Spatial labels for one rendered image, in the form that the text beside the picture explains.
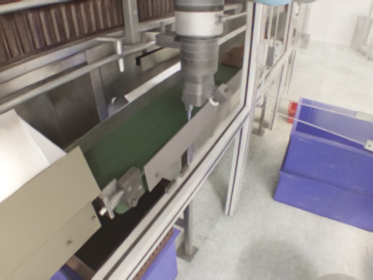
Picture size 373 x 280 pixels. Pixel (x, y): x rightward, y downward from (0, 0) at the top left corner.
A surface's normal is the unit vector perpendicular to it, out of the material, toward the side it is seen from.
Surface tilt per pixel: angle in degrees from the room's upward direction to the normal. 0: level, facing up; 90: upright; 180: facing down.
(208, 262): 0
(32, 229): 79
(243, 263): 0
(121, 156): 2
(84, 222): 90
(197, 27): 90
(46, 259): 90
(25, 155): 57
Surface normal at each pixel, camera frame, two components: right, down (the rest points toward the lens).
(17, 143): 0.72, -0.22
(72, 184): 0.85, 0.12
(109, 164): -0.04, -0.79
